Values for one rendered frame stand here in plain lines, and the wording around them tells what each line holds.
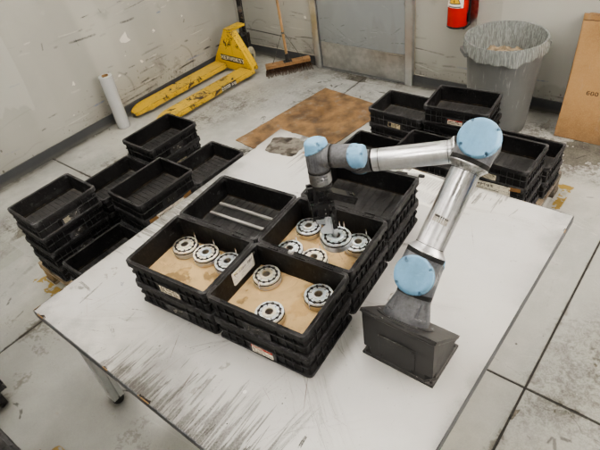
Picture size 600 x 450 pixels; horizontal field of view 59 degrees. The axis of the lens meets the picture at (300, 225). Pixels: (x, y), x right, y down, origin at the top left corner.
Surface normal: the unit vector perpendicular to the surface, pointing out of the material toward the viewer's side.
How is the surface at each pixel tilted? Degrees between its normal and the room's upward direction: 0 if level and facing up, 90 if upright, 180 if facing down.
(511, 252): 0
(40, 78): 90
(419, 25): 90
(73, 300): 0
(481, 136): 41
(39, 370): 0
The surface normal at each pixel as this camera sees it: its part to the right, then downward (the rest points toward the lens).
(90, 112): 0.78, 0.32
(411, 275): -0.40, 0.09
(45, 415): -0.12, -0.76
